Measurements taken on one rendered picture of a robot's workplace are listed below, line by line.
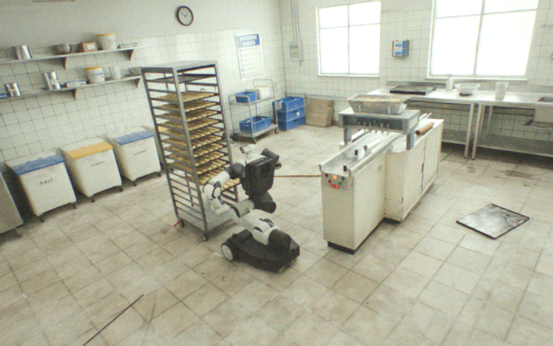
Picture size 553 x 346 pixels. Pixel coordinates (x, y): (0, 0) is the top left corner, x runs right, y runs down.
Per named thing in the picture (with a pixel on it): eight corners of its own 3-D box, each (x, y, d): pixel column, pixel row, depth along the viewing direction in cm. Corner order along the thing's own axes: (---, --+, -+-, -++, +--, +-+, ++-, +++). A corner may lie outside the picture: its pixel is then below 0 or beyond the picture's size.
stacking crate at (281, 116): (291, 113, 794) (290, 104, 786) (304, 115, 767) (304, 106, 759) (273, 119, 756) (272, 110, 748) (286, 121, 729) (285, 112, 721)
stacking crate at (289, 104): (290, 105, 786) (289, 96, 778) (304, 106, 761) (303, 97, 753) (272, 110, 747) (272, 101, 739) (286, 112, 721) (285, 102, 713)
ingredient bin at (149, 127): (170, 174, 565) (160, 129, 535) (154, 166, 609) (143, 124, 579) (198, 164, 598) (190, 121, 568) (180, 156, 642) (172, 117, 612)
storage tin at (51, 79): (60, 87, 479) (54, 71, 470) (63, 88, 467) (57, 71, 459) (45, 90, 468) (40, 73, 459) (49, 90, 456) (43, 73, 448)
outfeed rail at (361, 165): (424, 118, 429) (424, 112, 426) (426, 118, 427) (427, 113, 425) (348, 176, 289) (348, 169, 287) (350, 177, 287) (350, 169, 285)
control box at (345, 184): (325, 184, 313) (324, 170, 307) (349, 189, 298) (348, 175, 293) (323, 185, 310) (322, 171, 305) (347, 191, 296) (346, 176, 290)
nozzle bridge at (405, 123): (353, 135, 392) (353, 106, 379) (417, 143, 349) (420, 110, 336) (338, 143, 369) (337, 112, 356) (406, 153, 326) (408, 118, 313)
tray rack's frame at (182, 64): (243, 221, 397) (218, 60, 327) (206, 241, 365) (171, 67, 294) (210, 205, 440) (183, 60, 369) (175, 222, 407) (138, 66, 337)
